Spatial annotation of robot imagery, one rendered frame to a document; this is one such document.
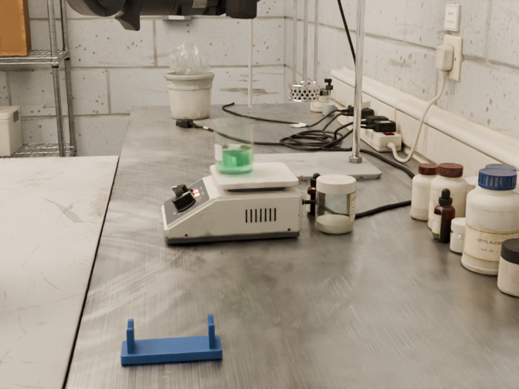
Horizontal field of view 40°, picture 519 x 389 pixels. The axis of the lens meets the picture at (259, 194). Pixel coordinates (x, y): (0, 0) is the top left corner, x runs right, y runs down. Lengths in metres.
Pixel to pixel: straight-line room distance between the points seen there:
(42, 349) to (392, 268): 0.46
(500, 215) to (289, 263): 0.28
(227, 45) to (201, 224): 2.47
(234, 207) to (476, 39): 0.61
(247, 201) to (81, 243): 0.25
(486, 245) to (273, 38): 2.62
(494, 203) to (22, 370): 0.58
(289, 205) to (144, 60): 2.46
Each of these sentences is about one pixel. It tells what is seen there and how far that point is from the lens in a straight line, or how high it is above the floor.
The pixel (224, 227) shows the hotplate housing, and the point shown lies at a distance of 1.03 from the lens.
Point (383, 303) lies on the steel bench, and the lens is 0.86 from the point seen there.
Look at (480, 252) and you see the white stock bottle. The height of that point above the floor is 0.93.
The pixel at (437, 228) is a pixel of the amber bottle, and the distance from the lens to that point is 1.06.
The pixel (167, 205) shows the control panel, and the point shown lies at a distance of 1.11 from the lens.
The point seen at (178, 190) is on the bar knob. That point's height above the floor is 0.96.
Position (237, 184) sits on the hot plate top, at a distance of 1.02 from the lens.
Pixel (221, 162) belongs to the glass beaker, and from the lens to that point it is 1.05.
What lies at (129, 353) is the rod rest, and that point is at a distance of 0.73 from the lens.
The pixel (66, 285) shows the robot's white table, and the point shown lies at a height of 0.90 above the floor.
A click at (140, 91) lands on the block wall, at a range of 3.45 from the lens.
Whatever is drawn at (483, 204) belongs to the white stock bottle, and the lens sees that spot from 0.94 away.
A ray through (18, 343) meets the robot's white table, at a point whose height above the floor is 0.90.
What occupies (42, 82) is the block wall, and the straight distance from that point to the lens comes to 3.49.
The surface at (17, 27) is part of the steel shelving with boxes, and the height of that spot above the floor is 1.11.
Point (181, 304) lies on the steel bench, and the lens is 0.85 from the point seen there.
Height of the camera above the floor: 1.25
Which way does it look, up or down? 16 degrees down
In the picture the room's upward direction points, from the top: straight up
